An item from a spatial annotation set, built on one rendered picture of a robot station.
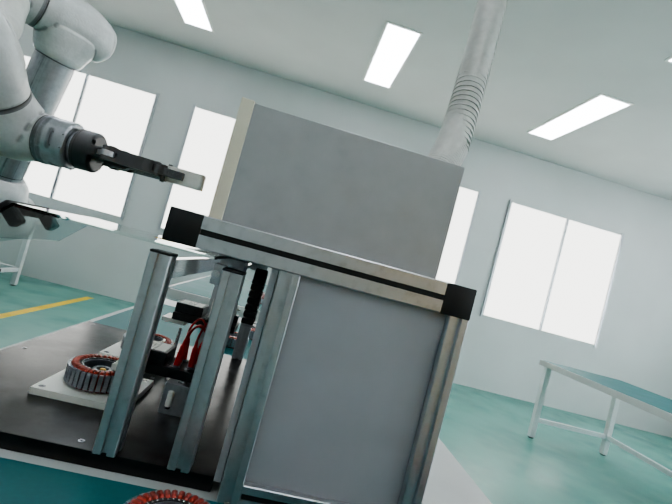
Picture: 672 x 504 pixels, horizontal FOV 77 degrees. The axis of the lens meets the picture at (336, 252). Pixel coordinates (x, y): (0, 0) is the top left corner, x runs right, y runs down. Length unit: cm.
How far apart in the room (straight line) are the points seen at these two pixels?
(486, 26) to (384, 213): 195
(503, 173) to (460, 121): 416
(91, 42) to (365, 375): 119
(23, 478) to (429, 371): 53
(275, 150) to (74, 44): 86
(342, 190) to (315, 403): 33
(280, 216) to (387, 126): 527
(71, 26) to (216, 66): 472
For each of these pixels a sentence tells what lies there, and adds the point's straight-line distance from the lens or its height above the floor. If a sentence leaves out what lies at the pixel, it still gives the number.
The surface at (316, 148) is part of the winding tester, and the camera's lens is 71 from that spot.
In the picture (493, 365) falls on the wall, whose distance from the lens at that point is 635.
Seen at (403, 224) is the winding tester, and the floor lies 119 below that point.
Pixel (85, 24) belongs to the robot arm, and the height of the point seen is 155.
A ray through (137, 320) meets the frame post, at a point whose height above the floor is 95.
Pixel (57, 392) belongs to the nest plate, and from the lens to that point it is 84.
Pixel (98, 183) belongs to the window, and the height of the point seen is 133.
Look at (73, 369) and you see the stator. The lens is 85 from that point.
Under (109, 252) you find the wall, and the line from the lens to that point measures 596.
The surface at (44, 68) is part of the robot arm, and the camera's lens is 148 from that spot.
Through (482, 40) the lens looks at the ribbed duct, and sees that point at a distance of 252.
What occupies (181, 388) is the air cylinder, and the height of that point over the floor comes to 82.
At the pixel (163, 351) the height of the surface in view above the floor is 87.
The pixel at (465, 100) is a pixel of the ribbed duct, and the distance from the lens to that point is 231.
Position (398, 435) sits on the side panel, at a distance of 66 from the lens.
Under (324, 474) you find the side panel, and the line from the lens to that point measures 67.
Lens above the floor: 109
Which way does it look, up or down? 2 degrees up
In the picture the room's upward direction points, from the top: 15 degrees clockwise
